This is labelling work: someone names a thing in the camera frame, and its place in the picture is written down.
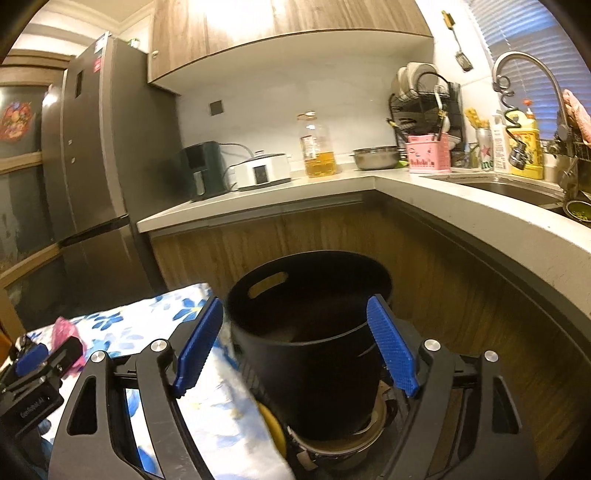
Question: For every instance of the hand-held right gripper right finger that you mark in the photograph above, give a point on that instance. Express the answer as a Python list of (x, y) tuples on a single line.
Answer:
[(392, 350)]

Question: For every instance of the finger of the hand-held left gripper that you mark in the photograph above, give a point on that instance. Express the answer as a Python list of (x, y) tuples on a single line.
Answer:
[(69, 351), (30, 359)]

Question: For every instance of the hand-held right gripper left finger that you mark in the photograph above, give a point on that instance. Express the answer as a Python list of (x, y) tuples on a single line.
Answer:
[(198, 350)]

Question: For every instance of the black trash bin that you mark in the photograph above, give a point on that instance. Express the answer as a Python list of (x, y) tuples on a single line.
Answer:
[(314, 369)]

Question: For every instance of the wooden base cabinets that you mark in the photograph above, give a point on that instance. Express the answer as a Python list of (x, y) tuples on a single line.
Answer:
[(461, 300)]

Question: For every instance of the brown round stand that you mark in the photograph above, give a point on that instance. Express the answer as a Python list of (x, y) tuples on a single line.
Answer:
[(341, 446)]

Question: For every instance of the wooden glass door cabinet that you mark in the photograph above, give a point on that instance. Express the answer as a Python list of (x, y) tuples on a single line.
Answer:
[(23, 207)]

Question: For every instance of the black air fryer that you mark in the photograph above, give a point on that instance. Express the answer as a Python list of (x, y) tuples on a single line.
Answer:
[(198, 170)]

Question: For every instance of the white electric cooker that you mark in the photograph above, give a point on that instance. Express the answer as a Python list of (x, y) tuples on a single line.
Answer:
[(263, 173)]

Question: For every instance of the steel basin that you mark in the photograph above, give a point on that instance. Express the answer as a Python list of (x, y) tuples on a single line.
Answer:
[(376, 159)]

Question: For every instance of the dark grey refrigerator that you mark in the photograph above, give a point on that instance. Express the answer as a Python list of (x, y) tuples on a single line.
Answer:
[(101, 161)]

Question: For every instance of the pink utensil holder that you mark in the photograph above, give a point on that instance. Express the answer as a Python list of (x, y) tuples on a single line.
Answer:
[(427, 157)]

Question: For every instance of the steel kitchen sink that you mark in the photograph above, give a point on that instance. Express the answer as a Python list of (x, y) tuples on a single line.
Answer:
[(508, 189)]

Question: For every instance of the cooking oil bottle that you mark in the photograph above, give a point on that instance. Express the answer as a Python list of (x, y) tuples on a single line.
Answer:
[(318, 161)]

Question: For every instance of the beer can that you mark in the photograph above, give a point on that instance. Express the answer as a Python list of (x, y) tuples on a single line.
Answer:
[(485, 152)]

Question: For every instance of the white plastic bottle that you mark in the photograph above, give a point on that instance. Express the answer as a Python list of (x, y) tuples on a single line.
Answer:
[(501, 145)]

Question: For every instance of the red door decoration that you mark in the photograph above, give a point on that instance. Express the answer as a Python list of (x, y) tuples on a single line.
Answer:
[(16, 121)]

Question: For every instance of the yellow detergent bottle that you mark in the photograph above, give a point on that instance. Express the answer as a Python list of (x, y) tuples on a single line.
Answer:
[(531, 147)]

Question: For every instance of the yellow brush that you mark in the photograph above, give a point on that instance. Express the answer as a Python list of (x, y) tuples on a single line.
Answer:
[(475, 117)]

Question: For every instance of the black dish rack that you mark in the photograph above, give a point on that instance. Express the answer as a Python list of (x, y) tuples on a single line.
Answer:
[(415, 101)]

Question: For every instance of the hanging metal spatula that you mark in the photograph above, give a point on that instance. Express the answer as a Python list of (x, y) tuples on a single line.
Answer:
[(464, 60)]

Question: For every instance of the pink dish cloth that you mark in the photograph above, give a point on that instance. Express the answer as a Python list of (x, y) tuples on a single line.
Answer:
[(579, 115)]

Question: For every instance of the steel kitchen faucet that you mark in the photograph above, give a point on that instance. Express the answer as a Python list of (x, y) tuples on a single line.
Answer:
[(526, 57)]

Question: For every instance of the window blinds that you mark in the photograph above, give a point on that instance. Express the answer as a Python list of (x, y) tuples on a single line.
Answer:
[(521, 27)]

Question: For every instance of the dark wall socket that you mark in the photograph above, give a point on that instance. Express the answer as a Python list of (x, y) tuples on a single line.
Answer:
[(217, 107)]

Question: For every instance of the wooden wall cabinet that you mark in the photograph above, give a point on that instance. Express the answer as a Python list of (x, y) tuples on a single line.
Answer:
[(277, 27)]

